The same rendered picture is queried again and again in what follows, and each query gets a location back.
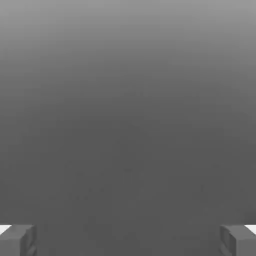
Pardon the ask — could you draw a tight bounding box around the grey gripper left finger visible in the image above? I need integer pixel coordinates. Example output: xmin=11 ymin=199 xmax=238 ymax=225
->
xmin=0 ymin=223 xmax=38 ymax=256

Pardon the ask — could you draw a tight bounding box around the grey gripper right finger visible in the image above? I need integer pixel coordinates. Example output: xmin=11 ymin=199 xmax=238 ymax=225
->
xmin=219 ymin=223 xmax=256 ymax=256

